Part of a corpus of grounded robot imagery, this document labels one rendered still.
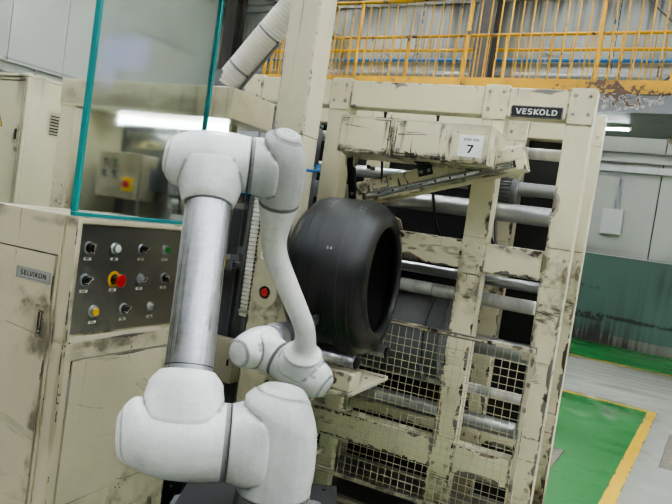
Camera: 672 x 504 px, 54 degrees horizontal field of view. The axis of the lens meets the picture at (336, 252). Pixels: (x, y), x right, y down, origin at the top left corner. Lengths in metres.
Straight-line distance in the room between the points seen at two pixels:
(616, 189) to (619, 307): 1.88
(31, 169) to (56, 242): 3.14
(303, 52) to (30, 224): 1.11
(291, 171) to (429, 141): 1.08
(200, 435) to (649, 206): 10.37
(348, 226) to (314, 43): 0.71
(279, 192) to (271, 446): 0.57
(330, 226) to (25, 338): 1.00
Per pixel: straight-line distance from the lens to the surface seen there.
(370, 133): 2.58
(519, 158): 2.54
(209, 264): 1.41
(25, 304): 2.18
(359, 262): 2.11
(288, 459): 1.33
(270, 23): 2.94
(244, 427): 1.32
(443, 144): 2.48
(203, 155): 1.48
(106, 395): 2.25
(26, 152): 5.18
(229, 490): 1.57
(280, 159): 1.49
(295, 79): 2.47
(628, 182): 11.39
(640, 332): 11.25
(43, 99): 5.25
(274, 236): 1.60
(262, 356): 1.81
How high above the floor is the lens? 1.37
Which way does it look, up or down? 3 degrees down
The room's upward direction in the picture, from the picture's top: 8 degrees clockwise
